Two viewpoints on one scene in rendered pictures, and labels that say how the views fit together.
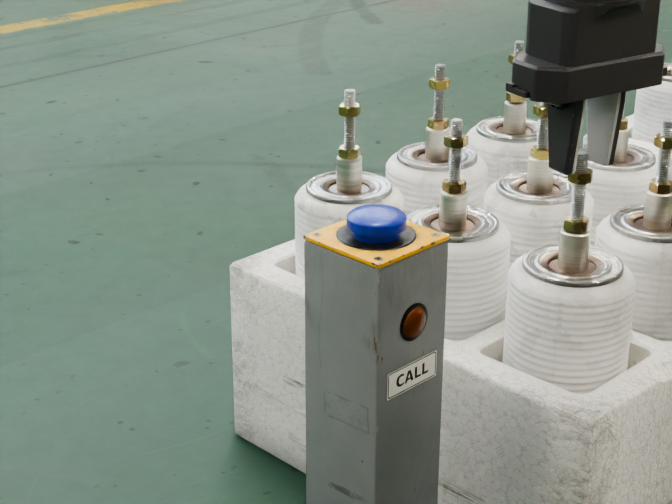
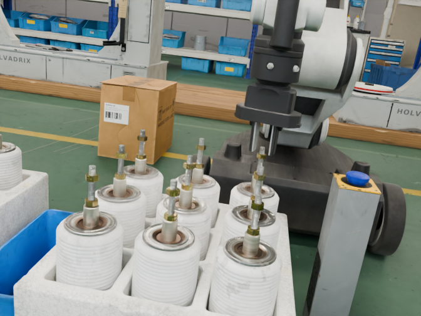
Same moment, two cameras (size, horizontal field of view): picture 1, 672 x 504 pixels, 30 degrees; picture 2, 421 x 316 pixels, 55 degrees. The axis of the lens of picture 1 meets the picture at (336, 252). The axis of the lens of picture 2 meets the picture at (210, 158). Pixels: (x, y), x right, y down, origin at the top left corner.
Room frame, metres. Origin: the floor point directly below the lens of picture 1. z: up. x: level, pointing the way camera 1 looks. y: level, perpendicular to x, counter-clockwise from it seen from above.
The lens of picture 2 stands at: (1.40, 0.34, 0.54)
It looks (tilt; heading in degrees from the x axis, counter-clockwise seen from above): 18 degrees down; 231
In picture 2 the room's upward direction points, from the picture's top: 7 degrees clockwise
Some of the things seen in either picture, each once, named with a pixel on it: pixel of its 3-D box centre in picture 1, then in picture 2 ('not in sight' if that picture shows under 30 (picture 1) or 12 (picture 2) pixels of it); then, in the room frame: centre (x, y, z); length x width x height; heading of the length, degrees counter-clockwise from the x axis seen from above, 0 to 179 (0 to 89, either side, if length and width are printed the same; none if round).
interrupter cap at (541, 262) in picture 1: (572, 266); (255, 190); (0.87, -0.18, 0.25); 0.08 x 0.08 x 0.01
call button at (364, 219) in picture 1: (376, 227); (356, 179); (0.77, -0.03, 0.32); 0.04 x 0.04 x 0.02
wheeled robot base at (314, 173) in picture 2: not in sight; (289, 149); (0.38, -0.52, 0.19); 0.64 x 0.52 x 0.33; 45
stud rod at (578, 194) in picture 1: (577, 201); (259, 165); (0.87, -0.18, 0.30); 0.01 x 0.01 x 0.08
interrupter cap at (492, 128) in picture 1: (514, 130); (91, 223); (1.20, -0.18, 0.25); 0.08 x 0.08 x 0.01
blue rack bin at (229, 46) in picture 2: not in sight; (233, 46); (-2.13, -3.86, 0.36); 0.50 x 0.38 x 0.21; 46
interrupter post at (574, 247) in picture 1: (573, 250); (256, 184); (0.87, -0.18, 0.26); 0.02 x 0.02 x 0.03
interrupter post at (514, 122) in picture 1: (514, 117); (91, 215); (1.20, -0.18, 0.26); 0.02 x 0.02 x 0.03
